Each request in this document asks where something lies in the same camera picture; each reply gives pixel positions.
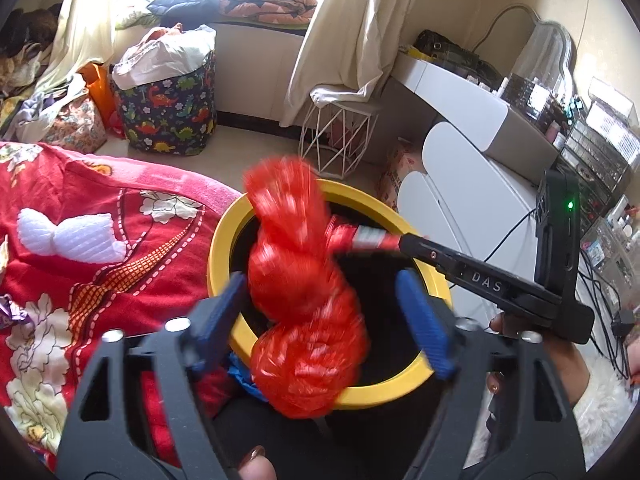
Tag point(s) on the person's right hand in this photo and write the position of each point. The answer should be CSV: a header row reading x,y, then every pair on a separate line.
x,y
567,365

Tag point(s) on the cream curtain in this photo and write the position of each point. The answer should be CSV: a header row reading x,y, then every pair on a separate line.
x,y
360,25
80,20

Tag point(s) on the shiny purple candy wrapper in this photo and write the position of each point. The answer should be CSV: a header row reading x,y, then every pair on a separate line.
x,y
5,312

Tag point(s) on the person's left hand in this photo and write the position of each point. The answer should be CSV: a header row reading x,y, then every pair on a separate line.
x,y
257,465

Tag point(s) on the white desk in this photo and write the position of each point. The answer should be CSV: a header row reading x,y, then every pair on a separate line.
x,y
465,105

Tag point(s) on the black bag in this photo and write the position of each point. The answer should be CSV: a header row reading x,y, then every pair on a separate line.
x,y
450,52

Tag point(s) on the arched table mirror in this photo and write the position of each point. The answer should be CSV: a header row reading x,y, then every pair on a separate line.
x,y
542,60

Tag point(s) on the pile of dark clothes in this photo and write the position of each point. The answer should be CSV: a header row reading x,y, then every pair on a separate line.
x,y
25,25

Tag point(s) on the floral print cloth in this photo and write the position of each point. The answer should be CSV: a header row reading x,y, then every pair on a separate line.
x,y
75,125

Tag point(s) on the clear acrylic drawer organizer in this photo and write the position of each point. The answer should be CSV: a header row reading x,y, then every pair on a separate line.
x,y
600,145

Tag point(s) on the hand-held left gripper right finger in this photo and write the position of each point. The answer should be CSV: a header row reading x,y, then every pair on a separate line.
x,y
425,325

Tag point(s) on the white dressing table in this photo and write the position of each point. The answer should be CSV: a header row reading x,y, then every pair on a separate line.
x,y
465,205

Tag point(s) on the yellow trash bin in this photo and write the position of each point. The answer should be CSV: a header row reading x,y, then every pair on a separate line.
x,y
226,240

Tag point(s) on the white foam net sleeve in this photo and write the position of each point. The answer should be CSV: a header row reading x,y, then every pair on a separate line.
x,y
75,237

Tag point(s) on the orange bag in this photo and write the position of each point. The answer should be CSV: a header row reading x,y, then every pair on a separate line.
x,y
97,90

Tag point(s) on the black power adapter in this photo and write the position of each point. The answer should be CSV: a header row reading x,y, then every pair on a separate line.
x,y
622,322

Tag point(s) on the red floral blanket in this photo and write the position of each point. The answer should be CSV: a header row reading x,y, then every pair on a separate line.
x,y
75,185

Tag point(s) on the pale lilac clothes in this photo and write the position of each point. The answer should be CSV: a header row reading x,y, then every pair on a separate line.
x,y
35,107

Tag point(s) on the dark blue jacket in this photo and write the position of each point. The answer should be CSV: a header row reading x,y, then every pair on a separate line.
x,y
185,2

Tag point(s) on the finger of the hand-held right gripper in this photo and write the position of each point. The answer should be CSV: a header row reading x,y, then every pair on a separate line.
x,y
450,267

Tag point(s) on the pink cardboard box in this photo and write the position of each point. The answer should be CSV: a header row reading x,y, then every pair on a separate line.
x,y
400,170

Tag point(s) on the white plastic bag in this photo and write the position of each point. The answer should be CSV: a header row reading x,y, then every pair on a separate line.
x,y
165,55

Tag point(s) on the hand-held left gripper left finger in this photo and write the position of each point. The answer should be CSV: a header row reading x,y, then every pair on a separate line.
x,y
220,317

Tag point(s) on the red mesh bag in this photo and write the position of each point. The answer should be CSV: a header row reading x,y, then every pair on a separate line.
x,y
300,310

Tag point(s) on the dinosaur print fabric basket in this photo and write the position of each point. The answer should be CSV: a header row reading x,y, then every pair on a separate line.
x,y
165,107

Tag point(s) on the orange patterned quilt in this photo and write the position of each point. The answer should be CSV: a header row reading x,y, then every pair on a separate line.
x,y
270,5

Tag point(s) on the blue plastic bag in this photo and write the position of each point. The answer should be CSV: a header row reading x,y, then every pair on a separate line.
x,y
245,382

